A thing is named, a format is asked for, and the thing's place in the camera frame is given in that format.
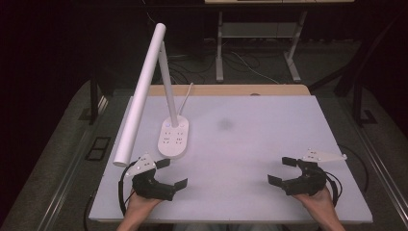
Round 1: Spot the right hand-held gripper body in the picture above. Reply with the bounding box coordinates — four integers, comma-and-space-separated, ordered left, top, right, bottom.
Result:
282, 147, 348, 197

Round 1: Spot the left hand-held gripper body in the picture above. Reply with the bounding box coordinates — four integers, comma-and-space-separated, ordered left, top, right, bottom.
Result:
125, 153, 177, 202

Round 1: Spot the person's left hand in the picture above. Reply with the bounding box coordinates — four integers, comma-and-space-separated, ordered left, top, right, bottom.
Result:
123, 189, 164, 222

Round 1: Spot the person's right hand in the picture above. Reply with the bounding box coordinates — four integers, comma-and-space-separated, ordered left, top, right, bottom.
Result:
293, 186, 337, 219

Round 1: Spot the black floor socket box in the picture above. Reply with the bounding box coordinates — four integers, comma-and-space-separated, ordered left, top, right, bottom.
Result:
85, 136, 113, 162

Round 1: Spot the white desk lamp with socket base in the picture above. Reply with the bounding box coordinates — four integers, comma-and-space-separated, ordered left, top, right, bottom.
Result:
113, 22, 191, 167

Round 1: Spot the black metal stand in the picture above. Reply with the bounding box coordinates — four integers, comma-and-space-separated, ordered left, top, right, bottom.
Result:
309, 13, 408, 128
78, 73, 109, 126

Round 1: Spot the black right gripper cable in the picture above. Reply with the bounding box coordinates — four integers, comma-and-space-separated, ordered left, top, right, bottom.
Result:
325, 171, 344, 208

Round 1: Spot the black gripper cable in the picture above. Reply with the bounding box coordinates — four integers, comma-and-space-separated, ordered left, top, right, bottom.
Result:
325, 171, 344, 208
117, 160, 139, 217

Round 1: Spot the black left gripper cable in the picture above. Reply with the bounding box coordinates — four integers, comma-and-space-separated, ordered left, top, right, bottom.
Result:
117, 160, 139, 217

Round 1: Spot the thin black cable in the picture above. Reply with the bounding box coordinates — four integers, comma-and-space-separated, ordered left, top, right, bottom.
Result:
339, 144, 370, 194

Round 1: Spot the white lamp cable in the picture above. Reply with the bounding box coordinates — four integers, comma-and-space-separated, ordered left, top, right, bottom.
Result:
177, 82, 194, 117

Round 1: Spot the metal floor rail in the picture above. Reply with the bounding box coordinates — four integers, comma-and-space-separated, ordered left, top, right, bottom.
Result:
336, 95, 408, 222
37, 95, 109, 231

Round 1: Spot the black floor cables tangle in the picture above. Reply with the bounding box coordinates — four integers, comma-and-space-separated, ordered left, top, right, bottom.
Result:
166, 51, 219, 85

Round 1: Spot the white floor cable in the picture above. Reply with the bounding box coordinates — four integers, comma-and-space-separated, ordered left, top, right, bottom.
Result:
230, 51, 280, 85

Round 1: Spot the metal frame desk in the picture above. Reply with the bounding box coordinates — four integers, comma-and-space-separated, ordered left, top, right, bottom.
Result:
205, 0, 355, 85

